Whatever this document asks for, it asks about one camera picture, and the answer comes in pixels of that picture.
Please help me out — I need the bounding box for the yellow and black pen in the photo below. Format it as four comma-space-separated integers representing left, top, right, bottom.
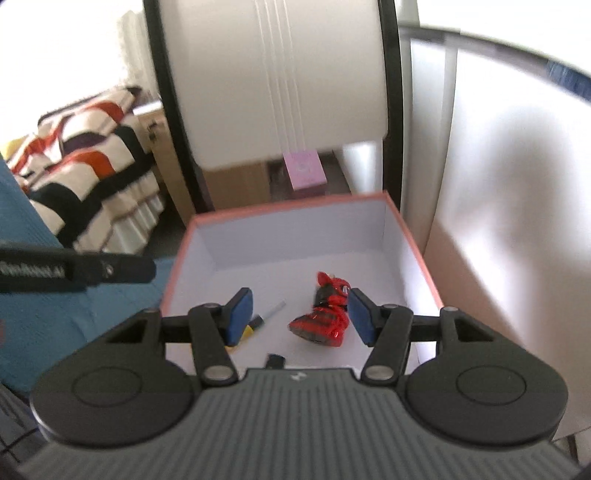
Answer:
230, 300, 287, 348

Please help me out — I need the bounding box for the small pink box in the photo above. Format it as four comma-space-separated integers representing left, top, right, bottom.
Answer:
282, 148, 327, 200

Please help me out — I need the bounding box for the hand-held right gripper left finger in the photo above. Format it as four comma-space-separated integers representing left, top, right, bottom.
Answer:
104, 287, 255, 387

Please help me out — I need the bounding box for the red and black toy figure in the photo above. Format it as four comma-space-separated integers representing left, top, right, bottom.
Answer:
288, 271, 352, 348

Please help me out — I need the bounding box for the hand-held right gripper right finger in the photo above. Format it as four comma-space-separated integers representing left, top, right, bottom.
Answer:
347, 288, 496, 387

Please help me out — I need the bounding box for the striped bed blanket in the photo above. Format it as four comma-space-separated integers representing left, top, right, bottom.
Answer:
0, 85, 168, 256

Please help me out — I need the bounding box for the white cabinet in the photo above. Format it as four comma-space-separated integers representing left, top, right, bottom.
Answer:
342, 21, 591, 441

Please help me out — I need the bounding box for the wooden nightstand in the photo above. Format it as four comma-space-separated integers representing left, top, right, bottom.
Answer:
133, 103, 283, 216

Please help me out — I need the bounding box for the white chair with black frame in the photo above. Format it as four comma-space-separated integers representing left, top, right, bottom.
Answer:
142, 0, 403, 219

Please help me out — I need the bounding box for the orange cardboard box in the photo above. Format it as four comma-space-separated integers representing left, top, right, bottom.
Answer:
159, 191, 445, 376

